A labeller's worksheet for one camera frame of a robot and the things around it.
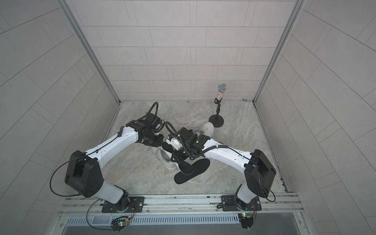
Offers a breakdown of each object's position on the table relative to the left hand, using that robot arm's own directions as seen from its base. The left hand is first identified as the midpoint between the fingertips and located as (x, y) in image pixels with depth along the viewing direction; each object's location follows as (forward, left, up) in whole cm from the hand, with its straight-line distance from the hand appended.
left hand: (164, 142), depth 84 cm
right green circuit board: (-36, -42, -6) cm, 56 cm away
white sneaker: (-8, -1, -2) cm, 8 cm away
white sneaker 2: (+10, -26, -2) cm, 28 cm away
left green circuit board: (-37, +15, -6) cm, 41 cm away
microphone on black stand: (+21, -34, -5) cm, 40 cm away
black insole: (-17, -14, +6) cm, 22 cm away
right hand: (-12, -7, +3) cm, 14 cm away
